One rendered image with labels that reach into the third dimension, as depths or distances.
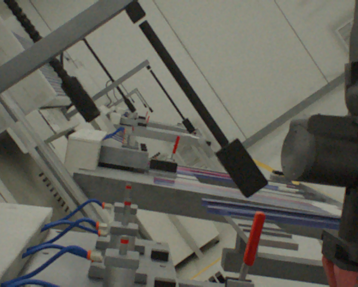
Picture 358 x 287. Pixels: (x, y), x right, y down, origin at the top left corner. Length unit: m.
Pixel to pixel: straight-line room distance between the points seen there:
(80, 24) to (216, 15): 7.80
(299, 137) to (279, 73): 7.70
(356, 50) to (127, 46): 7.51
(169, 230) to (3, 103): 3.75
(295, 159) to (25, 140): 0.93
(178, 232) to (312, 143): 4.55
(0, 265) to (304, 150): 0.31
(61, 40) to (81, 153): 1.23
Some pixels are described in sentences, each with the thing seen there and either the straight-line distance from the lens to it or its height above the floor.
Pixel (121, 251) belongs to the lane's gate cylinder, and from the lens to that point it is 0.48.
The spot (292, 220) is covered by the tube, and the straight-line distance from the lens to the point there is 1.10.
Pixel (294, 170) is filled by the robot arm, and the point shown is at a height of 1.13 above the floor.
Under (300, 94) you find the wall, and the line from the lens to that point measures 8.44.
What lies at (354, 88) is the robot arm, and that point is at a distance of 0.75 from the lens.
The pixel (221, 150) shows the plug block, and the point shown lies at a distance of 0.53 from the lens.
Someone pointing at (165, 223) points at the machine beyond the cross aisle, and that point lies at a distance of 5.18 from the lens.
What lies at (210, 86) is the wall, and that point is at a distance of 8.24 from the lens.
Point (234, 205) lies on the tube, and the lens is 1.16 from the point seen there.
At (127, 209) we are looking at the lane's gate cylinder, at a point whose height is 1.20.
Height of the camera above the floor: 1.27
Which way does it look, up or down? 5 degrees down
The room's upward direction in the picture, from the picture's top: 35 degrees counter-clockwise
